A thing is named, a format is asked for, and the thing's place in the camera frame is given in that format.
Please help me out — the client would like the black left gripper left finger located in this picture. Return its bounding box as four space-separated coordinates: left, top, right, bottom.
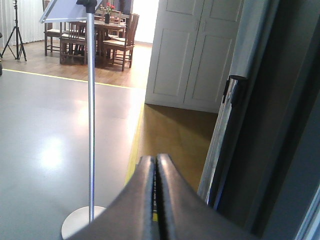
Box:
68 156 156 240

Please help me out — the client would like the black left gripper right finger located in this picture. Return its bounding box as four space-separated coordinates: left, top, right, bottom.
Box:
156 153 256 240

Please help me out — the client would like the fridge door with shelves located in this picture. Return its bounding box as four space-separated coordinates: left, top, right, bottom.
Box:
215 0 320 240

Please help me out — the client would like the wooden chair right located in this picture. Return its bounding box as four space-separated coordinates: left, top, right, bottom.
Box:
102 13 140 72

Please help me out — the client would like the wooden chair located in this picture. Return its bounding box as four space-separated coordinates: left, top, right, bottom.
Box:
59 21 88 65
102 13 140 72

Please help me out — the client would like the wooden chair front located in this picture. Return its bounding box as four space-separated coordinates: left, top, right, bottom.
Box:
59 21 88 65

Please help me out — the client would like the wooden dining table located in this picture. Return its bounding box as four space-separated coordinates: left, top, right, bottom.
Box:
94 20 127 61

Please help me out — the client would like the black light tripod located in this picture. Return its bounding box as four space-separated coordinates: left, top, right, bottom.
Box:
0 0 27 62

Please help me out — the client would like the vase with red flowers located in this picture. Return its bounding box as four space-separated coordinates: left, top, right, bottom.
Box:
104 2 115 24

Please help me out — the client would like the silver sign stand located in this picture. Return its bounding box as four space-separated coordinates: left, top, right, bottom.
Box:
40 0 105 240

